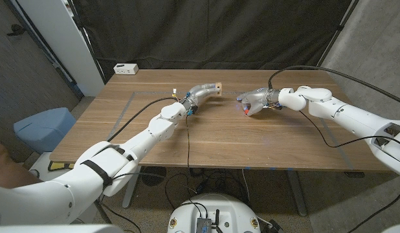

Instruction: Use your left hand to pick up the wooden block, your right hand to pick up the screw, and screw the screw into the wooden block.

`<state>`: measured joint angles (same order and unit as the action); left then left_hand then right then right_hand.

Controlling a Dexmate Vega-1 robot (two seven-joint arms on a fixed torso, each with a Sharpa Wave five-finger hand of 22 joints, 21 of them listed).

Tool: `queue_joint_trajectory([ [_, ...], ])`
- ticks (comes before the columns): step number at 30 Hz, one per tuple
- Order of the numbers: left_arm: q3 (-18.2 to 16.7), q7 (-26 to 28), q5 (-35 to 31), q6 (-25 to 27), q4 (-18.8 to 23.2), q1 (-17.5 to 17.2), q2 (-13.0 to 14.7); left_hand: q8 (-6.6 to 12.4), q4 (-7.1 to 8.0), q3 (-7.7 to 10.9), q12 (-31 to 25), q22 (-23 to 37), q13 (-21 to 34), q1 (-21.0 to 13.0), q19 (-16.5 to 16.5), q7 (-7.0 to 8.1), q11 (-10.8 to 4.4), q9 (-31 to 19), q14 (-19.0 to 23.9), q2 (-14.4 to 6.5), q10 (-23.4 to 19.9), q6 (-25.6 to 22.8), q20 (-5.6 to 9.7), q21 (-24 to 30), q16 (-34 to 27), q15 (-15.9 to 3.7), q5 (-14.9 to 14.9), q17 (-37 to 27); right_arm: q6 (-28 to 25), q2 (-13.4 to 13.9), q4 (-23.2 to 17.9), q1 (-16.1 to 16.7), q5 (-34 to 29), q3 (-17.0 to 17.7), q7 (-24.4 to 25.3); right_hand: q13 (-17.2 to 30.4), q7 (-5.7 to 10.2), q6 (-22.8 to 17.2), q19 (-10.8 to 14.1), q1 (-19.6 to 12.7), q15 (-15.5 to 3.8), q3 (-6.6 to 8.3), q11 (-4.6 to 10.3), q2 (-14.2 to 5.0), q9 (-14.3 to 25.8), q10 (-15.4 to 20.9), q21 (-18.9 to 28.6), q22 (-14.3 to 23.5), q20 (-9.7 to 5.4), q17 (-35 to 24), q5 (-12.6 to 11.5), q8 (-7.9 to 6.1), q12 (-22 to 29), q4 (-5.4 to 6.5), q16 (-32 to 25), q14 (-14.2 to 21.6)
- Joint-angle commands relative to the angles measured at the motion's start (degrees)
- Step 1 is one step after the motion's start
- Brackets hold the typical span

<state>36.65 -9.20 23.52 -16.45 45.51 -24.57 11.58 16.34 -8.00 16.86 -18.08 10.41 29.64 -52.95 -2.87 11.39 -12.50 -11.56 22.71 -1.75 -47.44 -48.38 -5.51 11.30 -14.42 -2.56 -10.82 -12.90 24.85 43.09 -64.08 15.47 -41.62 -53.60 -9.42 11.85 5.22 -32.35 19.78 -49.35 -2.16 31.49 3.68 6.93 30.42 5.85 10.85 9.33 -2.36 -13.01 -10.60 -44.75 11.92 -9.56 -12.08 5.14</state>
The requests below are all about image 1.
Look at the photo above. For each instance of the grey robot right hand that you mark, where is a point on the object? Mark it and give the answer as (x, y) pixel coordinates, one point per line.
(261, 97)

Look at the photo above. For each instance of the black backdrop stand pole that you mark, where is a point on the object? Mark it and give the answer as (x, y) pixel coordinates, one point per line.
(339, 28)
(85, 37)

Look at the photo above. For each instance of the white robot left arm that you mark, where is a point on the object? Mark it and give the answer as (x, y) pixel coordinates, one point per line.
(148, 136)

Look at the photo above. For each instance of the yellow and black floor item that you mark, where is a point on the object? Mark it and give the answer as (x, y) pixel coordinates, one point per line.
(59, 166)

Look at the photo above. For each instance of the person's bare leg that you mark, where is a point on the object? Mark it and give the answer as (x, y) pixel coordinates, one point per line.
(9, 171)

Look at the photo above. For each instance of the round black floor fan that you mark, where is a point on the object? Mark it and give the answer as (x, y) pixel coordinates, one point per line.
(154, 181)

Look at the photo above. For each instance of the wooden block with holes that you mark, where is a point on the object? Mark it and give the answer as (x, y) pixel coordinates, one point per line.
(218, 89)

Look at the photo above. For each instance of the grey table leg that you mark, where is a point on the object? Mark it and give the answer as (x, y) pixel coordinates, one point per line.
(130, 200)
(297, 194)

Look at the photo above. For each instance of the blue-grey stool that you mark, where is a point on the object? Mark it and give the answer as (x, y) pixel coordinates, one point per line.
(44, 129)

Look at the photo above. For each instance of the black backdrop curtain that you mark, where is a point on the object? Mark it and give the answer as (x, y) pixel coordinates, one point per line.
(203, 32)

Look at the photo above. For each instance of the grey electronics box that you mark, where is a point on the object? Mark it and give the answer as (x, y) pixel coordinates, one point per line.
(203, 226)

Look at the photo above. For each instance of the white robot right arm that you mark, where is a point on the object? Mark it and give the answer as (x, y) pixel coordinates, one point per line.
(349, 116)

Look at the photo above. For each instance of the black antenna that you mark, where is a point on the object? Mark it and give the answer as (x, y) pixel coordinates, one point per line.
(216, 220)

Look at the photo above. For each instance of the white power strip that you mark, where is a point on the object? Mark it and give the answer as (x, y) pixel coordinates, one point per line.
(125, 68)

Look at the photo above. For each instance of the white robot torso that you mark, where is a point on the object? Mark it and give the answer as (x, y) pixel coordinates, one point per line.
(216, 207)

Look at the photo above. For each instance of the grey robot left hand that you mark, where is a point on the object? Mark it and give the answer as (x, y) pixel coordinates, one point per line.
(201, 92)

